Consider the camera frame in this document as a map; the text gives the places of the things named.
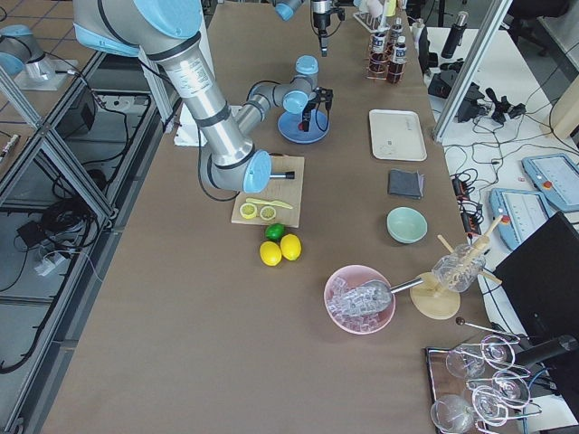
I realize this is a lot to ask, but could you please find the blue plate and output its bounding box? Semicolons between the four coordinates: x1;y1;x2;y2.
278;109;329;145

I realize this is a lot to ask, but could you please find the lower right drink bottle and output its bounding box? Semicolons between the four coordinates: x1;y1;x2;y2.
390;17;403;44

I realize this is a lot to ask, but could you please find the copper wire bottle rack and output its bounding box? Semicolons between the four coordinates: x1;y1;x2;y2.
354;12;408;83

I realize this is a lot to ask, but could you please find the lower whole yellow lemon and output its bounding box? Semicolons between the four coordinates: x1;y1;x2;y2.
259;241;282;267

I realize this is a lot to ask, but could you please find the upper lemon half slice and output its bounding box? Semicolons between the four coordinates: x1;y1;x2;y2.
259;205;277;222

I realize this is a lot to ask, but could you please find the clear glass mug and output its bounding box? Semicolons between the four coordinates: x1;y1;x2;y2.
432;244;486;293

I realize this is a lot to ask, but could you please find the blue teach pendant near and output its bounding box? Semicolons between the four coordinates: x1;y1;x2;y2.
489;188;554;250

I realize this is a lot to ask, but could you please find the top drink bottle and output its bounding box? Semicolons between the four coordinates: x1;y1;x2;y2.
368;29;387;77

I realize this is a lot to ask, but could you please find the steel muddler black tip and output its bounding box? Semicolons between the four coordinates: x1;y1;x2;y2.
270;171;295;180

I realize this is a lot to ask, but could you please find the steel ice scoop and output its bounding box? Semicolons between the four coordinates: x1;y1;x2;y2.
343;278;423;316

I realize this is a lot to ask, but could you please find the bamboo cutting board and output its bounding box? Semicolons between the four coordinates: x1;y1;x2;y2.
231;156;305;228

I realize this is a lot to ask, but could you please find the lower lemon half slice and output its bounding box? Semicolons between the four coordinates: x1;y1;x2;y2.
239;203;258;220

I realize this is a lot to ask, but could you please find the black thermos bottle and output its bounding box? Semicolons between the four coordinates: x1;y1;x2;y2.
441;11;469;59

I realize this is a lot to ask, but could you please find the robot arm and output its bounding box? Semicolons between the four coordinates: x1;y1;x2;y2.
271;0;346;57
73;1;318;193

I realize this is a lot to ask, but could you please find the wire glass holder rack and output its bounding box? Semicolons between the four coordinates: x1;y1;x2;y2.
425;333;542;433

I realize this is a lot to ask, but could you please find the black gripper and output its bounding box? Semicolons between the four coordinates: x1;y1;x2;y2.
301;87;334;132
311;11;345;57

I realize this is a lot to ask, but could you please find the grey folded cloth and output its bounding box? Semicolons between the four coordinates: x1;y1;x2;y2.
388;169;424;200

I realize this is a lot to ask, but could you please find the wooden cup stand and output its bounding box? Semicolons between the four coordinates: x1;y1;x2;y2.
410;215;503;320

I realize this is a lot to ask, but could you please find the yellow plastic knife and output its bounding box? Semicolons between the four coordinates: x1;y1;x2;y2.
245;197;293;210

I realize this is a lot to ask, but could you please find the upper whole yellow lemon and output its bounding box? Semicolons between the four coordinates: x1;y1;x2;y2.
280;234;302;261

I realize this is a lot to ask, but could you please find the black monitor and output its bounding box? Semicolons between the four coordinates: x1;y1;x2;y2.
495;212;578;340

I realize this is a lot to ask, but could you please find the blue teach pendant far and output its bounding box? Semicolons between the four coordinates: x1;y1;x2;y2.
521;154;578;212

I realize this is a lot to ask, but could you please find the green bowl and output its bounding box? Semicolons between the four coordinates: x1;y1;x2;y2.
386;207;428;244

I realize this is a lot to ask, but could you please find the lemon half slice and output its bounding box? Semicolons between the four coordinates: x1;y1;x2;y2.
259;205;277;222
239;203;258;220

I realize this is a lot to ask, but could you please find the pink bowl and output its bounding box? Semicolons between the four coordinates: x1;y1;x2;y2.
323;265;396;335

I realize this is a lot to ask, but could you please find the blue teach pendant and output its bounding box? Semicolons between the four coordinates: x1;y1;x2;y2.
489;188;554;250
521;154;578;212

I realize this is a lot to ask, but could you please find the lower left drink bottle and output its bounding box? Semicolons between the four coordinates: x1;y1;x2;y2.
386;36;406;84

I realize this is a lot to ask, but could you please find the whole yellow lemon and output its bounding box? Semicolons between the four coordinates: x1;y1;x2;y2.
259;241;282;267
280;234;302;261

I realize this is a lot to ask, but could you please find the drink bottle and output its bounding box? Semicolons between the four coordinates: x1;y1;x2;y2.
390;17;403;44
386;36;406;84
368;29;387;77

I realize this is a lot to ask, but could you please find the green lime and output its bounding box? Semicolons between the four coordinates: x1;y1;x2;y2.
264;223;286;241

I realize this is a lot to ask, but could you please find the cream rabbit tray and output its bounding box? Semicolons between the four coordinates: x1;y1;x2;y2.
368;108;427;162

